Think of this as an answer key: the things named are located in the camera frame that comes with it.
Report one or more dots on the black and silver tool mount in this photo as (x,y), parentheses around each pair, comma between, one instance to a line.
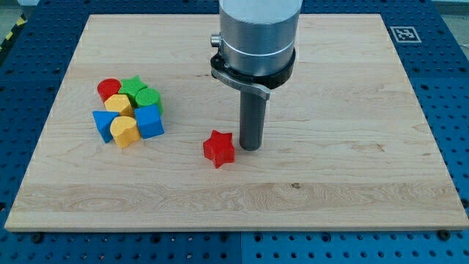
(260,86)

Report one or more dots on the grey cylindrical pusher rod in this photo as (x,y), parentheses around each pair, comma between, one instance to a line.
(252,120)

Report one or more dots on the red star block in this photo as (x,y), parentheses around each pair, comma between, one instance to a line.
(219,148)

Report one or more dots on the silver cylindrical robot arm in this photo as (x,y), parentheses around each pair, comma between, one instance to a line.
(256,54)

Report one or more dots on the green star block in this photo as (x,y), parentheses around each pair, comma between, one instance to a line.
(131,87)

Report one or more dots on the blue triangle block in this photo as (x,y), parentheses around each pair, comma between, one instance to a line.
(103,120)

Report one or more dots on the light wooden board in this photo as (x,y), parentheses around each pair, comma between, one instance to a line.
(346,145)

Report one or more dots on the blue cube block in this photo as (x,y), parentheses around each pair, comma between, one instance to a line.
(149,121)

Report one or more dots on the green cylinder block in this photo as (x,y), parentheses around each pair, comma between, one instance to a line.
(148,97)

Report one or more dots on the yellow heart block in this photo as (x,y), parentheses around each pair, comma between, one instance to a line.
(124,131)

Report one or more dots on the yellow hexagon block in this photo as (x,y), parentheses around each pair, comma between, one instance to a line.
(121,104)

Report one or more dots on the red cylinder block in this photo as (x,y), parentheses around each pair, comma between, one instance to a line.
(108,87)

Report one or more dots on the white fiducial marker tag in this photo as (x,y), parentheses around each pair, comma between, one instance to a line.
(405,34)

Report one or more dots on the yellow black hazard tape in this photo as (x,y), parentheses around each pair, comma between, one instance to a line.
(14,33)

